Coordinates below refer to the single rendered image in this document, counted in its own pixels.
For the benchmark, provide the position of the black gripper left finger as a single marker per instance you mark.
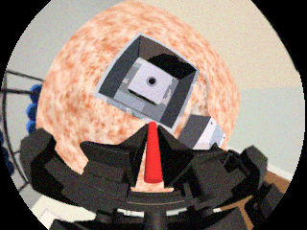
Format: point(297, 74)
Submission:
point(127, 155)

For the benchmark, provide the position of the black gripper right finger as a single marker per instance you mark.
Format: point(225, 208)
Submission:
point(176, 158)

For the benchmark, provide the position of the white square plate with hole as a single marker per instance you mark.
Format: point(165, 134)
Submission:
point(150, 83)

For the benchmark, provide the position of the red peg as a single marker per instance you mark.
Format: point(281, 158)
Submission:
point(153, 173)

